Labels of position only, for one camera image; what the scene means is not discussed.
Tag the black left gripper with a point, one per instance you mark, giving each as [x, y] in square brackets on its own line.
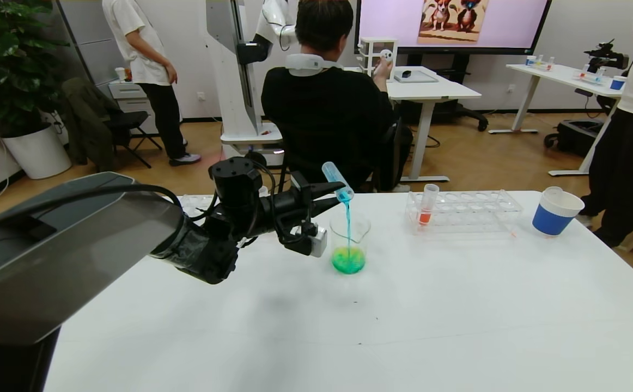
[301, 200]

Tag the blue pigment test tube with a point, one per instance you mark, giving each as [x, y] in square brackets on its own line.
[337, 178]

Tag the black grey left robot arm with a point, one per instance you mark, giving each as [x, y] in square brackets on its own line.
[49, 261]

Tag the clear glass beaker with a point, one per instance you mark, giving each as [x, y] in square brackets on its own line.
[349, 261]

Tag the orange pigment test tube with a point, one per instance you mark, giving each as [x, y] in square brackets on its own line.
[425, 216]

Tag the clear acrylic test tube rack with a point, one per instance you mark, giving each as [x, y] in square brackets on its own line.
[194, 203]
[458, 215]

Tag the small test tube rack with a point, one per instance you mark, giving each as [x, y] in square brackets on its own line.
[590, 76]
[544, 64]

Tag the white desk with test tubes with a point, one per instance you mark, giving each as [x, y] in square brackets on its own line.
[567, 76]

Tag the seated person in black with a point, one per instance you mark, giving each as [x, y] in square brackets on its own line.
[327, 114]

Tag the black office chair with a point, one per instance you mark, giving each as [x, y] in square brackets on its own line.
[403, 158]

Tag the white neck band device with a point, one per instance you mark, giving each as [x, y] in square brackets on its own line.
[308, 64]

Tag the white robot tower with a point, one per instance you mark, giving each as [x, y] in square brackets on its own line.
[235, 81]

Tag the white desktop drawer organiser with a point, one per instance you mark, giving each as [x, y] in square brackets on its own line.
[368, 54]

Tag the grey tablet pad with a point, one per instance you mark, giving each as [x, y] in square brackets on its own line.
[417, 78]

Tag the white desk with drawers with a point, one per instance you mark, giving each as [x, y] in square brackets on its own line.
[431, 90]

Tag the white handheld controller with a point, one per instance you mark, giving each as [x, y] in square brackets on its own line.
[385, 55]

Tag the black display stand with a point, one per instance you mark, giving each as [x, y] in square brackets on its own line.
[458, 111]

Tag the black folding chair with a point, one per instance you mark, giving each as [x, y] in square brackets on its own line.
[128, 122]

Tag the white drawer cabinet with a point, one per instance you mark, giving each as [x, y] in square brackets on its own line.
[128, 95]

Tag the small white paper cup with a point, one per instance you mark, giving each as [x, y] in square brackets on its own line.
[121, 74]

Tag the standing person white t-shirt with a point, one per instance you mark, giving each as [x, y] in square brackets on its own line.
[139, 49]

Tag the blue white paper cup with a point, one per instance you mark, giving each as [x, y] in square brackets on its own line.
[551, 220]

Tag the olive green jacket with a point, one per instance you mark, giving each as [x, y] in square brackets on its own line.
[85, 120]

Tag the black mobile robot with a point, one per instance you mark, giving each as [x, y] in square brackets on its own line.
[572, 139]

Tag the white plant pot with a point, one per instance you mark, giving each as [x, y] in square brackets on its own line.
[38, 154]

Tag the green leafy plant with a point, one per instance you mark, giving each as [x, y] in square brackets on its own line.
[6, 54]

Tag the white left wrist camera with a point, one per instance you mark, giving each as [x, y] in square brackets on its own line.
[314, 242]

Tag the large wall display screen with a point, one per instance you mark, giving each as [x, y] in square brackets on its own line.
[512, 24]

